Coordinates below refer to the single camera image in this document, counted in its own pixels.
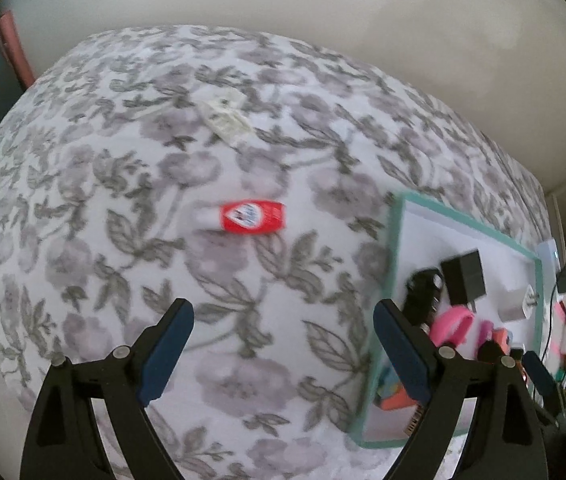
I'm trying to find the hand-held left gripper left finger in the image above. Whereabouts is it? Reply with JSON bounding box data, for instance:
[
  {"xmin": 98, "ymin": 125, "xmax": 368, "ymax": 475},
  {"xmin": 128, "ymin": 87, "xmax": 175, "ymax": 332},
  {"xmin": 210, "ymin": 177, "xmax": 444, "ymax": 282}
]
[{"xmin": 20, "ymin": 297, "xmax": 195, "ymax": 480}]

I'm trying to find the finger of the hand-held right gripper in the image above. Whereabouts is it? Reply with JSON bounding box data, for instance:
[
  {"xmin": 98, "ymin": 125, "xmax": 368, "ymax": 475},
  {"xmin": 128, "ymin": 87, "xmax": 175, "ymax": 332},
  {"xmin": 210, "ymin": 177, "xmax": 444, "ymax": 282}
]
[{"xmin": 510, "ymin": 347, "xmax": 566, "ymax": 423}]

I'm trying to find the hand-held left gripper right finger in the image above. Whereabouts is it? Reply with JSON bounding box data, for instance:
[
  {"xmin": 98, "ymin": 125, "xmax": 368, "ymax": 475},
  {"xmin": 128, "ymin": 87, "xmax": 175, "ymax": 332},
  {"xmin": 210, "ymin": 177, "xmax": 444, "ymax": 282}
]
[{"xmin": 373, "ymin": 298, "xmax": 549, "ymax": 480}]

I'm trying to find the toy dog figure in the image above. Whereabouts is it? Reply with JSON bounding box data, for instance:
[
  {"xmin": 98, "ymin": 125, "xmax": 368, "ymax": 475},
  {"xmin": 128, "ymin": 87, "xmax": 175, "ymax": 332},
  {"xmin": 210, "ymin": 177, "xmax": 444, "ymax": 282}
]
[{"xmin": 478, "ymin": 327, "xmax": 514, "ymax": 363}]

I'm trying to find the pink wristwatch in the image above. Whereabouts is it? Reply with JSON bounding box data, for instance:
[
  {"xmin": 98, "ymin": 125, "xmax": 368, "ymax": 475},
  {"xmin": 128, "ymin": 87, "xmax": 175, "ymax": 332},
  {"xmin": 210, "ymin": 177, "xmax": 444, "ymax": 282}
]
[{"xmin": 428, "ymin": 306, "xmax": 476, "ymax": 348}]

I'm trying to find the black toy car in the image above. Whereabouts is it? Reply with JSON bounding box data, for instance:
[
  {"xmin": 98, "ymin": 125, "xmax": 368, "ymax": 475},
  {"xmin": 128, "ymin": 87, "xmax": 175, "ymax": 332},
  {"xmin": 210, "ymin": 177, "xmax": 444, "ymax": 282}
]
[{"xmin": 405, "ymin": 267, "xmax": 445, "ymax": 328}]

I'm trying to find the white charger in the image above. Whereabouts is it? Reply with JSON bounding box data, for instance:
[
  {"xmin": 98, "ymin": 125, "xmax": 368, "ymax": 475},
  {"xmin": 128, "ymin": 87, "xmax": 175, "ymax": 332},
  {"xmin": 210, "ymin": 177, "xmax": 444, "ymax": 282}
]
[{"xmin": 498, "ymin": 284, "xmax": 539, "ymax": 322}]

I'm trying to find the black charger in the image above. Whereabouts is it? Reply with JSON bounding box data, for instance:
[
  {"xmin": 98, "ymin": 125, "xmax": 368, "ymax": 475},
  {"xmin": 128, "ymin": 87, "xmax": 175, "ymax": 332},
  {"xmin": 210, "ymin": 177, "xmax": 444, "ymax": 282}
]
[{"xmin": 440, "ymin": 249, "xmax": 487, "ymax": 313}]

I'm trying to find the teal box tray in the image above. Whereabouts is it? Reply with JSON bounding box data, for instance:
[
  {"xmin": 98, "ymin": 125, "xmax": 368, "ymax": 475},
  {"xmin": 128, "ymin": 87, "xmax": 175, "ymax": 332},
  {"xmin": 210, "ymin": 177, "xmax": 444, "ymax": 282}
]
[{"xmin": 348, "ymin": 191, "xmax": 546, "ymax": 448}]

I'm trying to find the small red bottle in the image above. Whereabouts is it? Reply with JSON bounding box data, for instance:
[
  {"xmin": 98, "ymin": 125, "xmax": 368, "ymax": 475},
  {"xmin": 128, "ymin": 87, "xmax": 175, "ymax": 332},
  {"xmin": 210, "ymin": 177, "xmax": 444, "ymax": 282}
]
[{"xmin": 193, "ymin": 200, "xmax": 286, "ymax": 235}]

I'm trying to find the grey floral blanket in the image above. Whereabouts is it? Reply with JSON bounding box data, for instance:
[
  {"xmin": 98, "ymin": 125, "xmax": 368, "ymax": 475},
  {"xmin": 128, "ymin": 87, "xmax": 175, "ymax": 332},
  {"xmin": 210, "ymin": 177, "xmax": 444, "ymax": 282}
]
[{"xmin": 0, "ymin": 24, "xmax": 549, "ymax": 480}]

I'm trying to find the white hair claw clip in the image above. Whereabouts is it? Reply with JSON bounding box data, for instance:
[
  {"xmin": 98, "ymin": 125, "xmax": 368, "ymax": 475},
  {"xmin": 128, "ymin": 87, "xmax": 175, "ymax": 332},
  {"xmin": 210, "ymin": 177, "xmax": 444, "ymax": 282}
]
[{"xmin": 198, "ymin": 91, "xmax": 253, "ymax": 148}]

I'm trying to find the pink board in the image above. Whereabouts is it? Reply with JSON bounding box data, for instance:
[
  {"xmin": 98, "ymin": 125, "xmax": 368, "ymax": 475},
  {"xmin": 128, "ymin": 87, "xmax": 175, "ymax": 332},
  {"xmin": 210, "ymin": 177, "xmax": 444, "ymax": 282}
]
[{"xmin": 0, "ymin": 10, "xmax": 36, "ymax": 88}]

